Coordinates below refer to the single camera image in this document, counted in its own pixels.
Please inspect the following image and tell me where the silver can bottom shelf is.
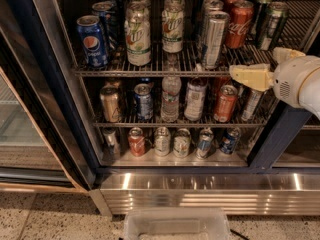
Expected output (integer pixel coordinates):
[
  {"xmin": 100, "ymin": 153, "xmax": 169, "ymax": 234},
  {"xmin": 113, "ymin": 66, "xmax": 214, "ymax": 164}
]
[{"xmin": 154, "ymin": 127, "xmax": 171, "ymax": 156}]

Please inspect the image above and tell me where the red can bottom shelf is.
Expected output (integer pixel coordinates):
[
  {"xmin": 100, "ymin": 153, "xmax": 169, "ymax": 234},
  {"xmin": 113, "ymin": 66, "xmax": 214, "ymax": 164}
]
[{"xmin": 128, "ymin": 127, "xmax": 145, "ymax": 157}]

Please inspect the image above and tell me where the blue pepsi can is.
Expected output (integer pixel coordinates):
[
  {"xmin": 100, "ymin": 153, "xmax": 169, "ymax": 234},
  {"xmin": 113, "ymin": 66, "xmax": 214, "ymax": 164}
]
[
  {"xmin": 76, "ymin": 15, "xmax": 109, "ymax": 68},
  {"xmin": 100, "ymin": 0, "xmax": 123, "ymax": 23},
  {"xmin": 92, "ymin": 1, "xmax": 118, "ymax": 50},
  {"xmin": 219, "ymin": 127, "xmax": 241, "ymax": 154}
]

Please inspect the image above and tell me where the clear water bottle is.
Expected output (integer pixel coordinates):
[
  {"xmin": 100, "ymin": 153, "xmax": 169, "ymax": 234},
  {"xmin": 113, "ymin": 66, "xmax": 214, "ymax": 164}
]
[{"xmin": 161, "ymin": 54, "xmax": 182, "ymax": 123}]

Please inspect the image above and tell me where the slim silver can middle shelf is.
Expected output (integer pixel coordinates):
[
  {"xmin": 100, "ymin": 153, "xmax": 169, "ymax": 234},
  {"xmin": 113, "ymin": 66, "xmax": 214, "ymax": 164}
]
[{"xmin": 241, "ymin": 89, "xmax": 264, "ymax": 122}]

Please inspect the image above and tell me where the top wire shelf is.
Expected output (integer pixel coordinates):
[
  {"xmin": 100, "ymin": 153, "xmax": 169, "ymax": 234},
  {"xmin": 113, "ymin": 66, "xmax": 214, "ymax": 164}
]
[{"xmin": 75, "ymin": 0, "xmax": 320, "ymax": 78}]

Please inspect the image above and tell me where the blue Pepsi can bottom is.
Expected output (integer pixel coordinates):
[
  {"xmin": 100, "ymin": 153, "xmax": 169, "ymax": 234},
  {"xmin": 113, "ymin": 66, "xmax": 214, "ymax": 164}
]
[{"xmin": 219, "ymin": 127, "xmax": 241, "ymax": 154}]

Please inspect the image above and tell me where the blue silver can bottom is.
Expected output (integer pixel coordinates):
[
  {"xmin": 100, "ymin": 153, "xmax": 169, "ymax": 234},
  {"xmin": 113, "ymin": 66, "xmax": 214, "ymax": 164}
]
[{"xmin": 196, "ymin": 128, "xmax": 214, "ymax": 159}]

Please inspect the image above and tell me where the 7UP can front left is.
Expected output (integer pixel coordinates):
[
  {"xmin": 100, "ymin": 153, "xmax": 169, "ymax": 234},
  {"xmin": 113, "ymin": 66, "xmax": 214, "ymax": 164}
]
[{"xmin": 124, "ymin": 2, "xmax": 151, "ymax": 66}]

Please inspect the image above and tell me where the gold can middle shelf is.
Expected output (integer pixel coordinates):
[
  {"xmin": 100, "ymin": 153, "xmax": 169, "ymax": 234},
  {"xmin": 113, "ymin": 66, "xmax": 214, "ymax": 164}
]
[{"xmin": 100, "ymin": 86, "xmax": 121, "ymax": 123}]

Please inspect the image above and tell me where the blue Pepsi can front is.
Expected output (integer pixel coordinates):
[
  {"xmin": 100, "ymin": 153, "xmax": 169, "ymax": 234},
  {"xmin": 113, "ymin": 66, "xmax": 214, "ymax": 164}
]
[{"xmin": 76, "ymin": 15, "xmax": 109, "ymax": 68}]

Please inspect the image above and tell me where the red Coca-Cola can front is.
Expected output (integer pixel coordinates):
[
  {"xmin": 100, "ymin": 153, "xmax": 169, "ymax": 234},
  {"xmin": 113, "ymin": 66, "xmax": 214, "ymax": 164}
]
[{"xmin": 225, "ymin": 0, "xmax": 254, "ymax": 49}]

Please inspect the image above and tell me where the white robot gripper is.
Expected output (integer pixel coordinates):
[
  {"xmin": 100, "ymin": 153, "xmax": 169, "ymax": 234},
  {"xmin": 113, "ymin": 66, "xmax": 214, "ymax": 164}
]
[{"xmin": 229, "ymin": 47, "xmax": 320, "ymax": 108}]

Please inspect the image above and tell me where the white labelled bottle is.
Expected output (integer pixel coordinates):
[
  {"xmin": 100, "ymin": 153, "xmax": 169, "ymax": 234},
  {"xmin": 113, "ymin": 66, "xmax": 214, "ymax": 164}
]
[{"xmin": 184, "ymin": 77, "xmax": 208, "ymax": 121}]

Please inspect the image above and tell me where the wire shelf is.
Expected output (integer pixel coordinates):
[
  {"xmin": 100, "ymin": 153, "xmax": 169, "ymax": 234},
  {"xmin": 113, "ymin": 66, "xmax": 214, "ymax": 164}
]
[
  {"xmin": 75, "ymin": 0, "xmax": 320, "ymax": 78},
  {"xmin": 93, "ymin": 90, "xmax": 278, "ymax": 128}
]

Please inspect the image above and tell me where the blue can middle shelf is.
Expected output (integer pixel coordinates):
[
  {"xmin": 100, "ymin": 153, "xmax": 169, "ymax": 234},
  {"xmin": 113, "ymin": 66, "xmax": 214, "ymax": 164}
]
[{"xmin": 134, "ymin": 83, "xmax": 153, "ymax": 121}]

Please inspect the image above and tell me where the clear plastic bin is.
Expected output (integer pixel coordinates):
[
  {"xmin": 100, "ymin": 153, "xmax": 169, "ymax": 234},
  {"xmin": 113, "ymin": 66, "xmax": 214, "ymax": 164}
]
[{"xmin": 123, "ymin": 207, "xmax": 230, "ymax": 240}]

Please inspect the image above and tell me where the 7UP can front centre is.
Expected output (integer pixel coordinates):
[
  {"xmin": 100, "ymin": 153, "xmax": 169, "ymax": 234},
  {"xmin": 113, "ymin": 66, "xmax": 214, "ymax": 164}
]
[{"xmin": 162, "ymin": 5, "xmax": 184, "ymax": 53}]

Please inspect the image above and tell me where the red can shelf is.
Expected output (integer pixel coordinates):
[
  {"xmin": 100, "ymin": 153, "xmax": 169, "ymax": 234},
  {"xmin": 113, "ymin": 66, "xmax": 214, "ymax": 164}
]
[
  {"xmin": 213, "ymin": 85, "xmax": 238, "ymax": 123},
  {"xmin": 128, "ymin": 127, "xmax": 145, "ymax": 157}
]

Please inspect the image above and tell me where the tall silver can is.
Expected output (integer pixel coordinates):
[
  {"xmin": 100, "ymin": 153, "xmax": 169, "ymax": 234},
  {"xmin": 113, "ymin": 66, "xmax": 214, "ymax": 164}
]
[
  {"xmin": 191, "ymin": 0, "xmax": 205, "ymax": 24},
  {"xmin": 198, "ymin": 0, "xmax": 224, "ymax": 36},
  {"xmin": 201, "ymin": 11, "xmax": 230, "ymax": 70}
]

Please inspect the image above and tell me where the white can bottom shelf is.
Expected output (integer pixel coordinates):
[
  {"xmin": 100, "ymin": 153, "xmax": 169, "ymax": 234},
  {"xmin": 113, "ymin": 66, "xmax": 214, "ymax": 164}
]
[{"xmin": 173, "ymin": 128, "xmax": 191, "ymax": 158}]

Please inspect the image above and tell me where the open glass fridge door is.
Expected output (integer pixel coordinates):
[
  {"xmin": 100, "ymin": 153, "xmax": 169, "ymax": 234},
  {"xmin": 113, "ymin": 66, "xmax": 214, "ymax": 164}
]
[{"xmin": 0, "ymin": 0, "xmax": 99, "ymax": 192}]

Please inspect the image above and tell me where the red can middle shelf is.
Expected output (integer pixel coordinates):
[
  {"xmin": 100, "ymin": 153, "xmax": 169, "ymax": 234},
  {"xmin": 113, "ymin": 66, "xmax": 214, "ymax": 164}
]
[{"xmin": 213, "ymin": 85, "xmax": 238, "ymax": 123}]

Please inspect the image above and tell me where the middle wire shelf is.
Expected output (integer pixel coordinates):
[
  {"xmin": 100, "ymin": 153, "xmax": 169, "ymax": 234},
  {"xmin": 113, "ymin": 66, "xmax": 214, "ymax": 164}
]
[{"xmin": 93, "ymin": 90, "xmax": 278, "ymax": 128}]

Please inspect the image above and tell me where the green can second row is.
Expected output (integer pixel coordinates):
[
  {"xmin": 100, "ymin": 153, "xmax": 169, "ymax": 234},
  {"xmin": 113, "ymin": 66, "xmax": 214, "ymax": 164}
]
[{"xmin": 250, "ymin": 0, "xmax": 272, "ymax": 35}]

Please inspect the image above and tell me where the tall silver can front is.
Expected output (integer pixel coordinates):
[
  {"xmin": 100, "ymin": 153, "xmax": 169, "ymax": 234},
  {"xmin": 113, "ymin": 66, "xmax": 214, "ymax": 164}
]
[{"xmin": 201, "ymin": 11, "xmax": 230, "ymax": 70}]

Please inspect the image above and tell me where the dark can bottom left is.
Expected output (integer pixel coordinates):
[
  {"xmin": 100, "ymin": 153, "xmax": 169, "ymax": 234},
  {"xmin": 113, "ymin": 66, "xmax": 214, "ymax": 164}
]
[{"xmin": 102, "ymin": 127, "xmax": 120, "ymax": 157}]

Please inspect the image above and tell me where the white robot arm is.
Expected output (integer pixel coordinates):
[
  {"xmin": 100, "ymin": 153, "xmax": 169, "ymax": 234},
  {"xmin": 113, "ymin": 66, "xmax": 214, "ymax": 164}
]
[{"xmin": 229, "ymin": 47, "xmax": 320, "ymax": 119}]

